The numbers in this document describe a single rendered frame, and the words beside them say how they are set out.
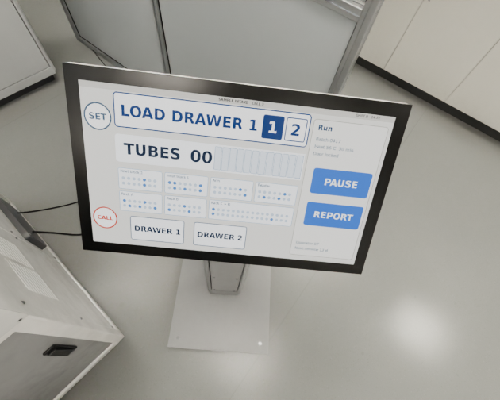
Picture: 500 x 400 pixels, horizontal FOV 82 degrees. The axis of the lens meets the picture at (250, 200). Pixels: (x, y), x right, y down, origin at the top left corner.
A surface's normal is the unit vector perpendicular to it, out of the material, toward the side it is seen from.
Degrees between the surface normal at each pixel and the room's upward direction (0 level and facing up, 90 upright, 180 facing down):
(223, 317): 3
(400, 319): 0
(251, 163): 50
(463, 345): 0
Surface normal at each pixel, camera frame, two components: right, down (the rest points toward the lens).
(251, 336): 0.09, -0.43
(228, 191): 0.01, 0.37
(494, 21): -0.62, 0.66
